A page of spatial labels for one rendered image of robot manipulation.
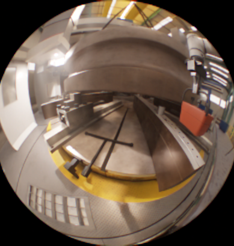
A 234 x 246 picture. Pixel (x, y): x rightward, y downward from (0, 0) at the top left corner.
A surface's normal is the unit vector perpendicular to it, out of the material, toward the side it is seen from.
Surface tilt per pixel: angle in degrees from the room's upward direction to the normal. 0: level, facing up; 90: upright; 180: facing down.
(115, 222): 0
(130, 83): 90
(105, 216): 0
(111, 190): 0
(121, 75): 90
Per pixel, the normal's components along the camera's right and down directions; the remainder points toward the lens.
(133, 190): 0.05, -0.87
